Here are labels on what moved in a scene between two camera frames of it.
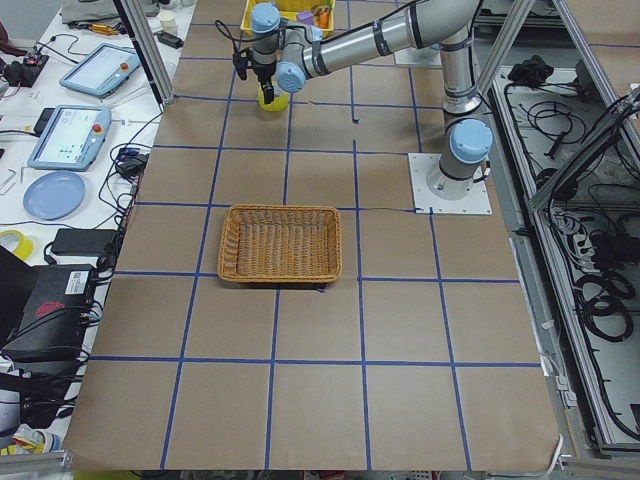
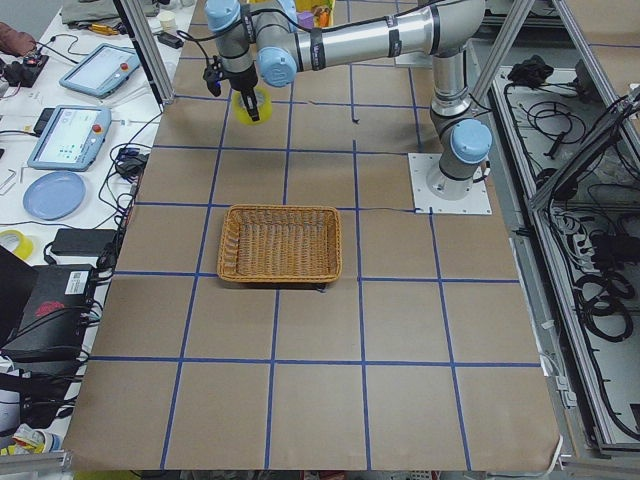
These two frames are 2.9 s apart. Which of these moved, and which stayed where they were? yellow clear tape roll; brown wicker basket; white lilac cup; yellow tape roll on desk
Moved: yellow clear tape roll
Stayed: yellow tape roll on desk; white lilac cup; brown wicker basket
